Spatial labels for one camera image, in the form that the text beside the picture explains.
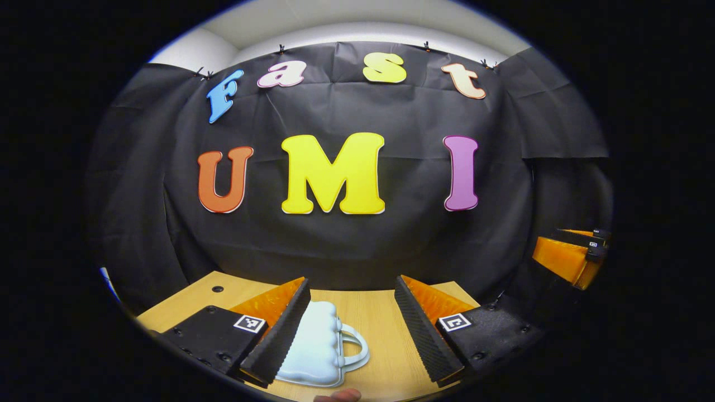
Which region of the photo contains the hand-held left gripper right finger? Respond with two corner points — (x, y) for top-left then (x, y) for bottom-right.
(393, 274), (547, 388)

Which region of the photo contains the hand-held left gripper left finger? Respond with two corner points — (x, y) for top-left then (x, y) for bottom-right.
(151, 276), (312, 388)

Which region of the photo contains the small pale blue suitcase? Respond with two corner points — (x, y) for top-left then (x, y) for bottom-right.
(275, 301), (370, 387)

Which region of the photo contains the black backdrop cloth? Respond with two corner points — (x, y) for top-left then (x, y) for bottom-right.
(87, 41), (615, 313)

